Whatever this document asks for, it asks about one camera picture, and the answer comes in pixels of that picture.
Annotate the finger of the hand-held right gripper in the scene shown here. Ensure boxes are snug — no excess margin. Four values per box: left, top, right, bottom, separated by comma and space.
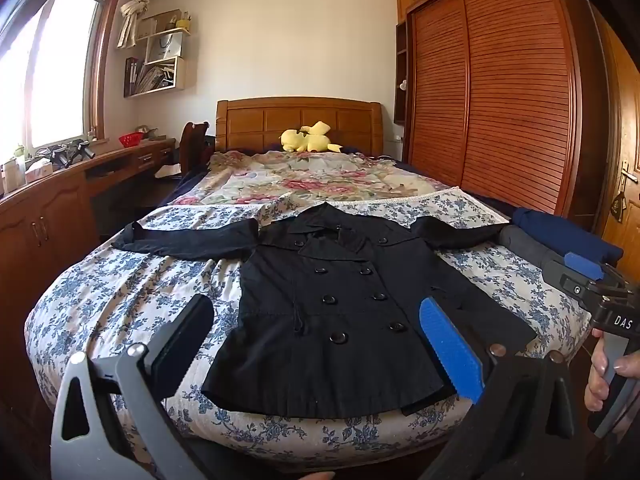
542, 259, 626, 311
564, 252, 628, 292

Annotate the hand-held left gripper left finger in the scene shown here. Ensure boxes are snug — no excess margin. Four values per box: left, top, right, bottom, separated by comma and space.
50, 294, 216, 480

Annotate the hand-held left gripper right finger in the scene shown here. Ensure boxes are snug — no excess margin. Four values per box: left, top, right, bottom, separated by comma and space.
419, 297, 576, 480

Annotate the black coat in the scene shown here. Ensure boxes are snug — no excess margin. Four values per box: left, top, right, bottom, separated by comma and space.
111, 201, 538, 418

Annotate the person's right hand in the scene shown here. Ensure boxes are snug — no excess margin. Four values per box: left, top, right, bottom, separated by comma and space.
584, 329, 640, 411

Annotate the folded navy cloth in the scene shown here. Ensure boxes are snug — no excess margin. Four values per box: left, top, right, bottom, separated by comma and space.
512, 206, 623, 266

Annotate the blue floral bedspread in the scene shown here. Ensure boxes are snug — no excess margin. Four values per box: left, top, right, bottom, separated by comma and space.
25, 187, 593, 466

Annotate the wooden door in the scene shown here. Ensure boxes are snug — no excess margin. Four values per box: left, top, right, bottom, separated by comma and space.
595, 10, 640, 271

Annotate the wooden louvred wardrobe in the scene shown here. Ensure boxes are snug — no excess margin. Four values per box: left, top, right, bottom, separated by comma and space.
394, 0, 608, 231

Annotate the pink floral blanket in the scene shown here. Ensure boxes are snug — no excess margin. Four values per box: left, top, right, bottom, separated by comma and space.
167, 150, 453, 208

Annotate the wooden desk cabinet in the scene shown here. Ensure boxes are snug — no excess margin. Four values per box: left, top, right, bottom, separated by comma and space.
0, 137, 176, 411

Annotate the wooden chair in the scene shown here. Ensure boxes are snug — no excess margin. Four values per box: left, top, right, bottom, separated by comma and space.
179, 121, 211, 176

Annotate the black tool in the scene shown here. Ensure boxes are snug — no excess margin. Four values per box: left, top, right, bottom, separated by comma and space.
27, 141, 96, 170

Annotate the wooden headboard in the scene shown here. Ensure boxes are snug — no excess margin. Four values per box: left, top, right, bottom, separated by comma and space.
216, 97, 385, 156

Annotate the yellow plush toy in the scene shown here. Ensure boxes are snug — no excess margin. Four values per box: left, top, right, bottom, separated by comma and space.
280, 121, 345, 154

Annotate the row of books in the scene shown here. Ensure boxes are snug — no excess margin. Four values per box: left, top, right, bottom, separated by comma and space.
125, 57, 173, 96

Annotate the white paper bag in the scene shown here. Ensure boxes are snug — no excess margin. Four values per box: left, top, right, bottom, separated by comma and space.
150, 31, 183, 58

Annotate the wood framed window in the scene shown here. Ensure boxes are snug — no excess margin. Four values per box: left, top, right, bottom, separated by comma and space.
0, 0, 113, 153

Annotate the knotted cream curtain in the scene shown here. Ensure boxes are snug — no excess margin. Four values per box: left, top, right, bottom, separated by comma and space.
117, 0, 163, 50

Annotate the cream wall shelf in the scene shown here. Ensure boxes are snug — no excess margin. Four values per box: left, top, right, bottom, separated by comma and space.
122, 8, 193, 98

